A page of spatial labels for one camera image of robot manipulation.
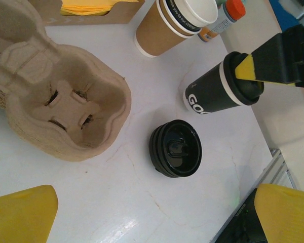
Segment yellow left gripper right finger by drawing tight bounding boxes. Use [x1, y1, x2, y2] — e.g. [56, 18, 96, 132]
[254, 183, 304, 243]

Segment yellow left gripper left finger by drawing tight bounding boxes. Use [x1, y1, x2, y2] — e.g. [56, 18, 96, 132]
[0, 184, 59, 243]

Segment black lidded coffee cup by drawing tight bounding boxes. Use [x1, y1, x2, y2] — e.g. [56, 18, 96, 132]
[182, 51, 264, 116]

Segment orange capped bottle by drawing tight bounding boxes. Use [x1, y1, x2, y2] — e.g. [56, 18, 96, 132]
[197, 0, 246, 43]

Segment brown paper cup stack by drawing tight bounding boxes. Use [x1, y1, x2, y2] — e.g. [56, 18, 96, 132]
[134, 0, 218, 58]

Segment black cup lid stack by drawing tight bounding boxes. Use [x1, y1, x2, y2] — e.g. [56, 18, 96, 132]
[148, 119, 203, 179]

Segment pulp cup carrier stack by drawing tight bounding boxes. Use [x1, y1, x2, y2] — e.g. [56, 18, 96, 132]
[0, 0, 132, 163]

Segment cardboard napkin tray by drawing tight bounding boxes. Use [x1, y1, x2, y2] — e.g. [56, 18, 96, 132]
[44, 0, 145, 26]

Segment yellow napkin stack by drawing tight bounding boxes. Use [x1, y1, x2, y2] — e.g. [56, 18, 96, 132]
[60, 0, 122, 16]

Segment aluminium side rail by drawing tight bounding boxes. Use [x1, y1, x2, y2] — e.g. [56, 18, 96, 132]
[268, 148, 298, 189]

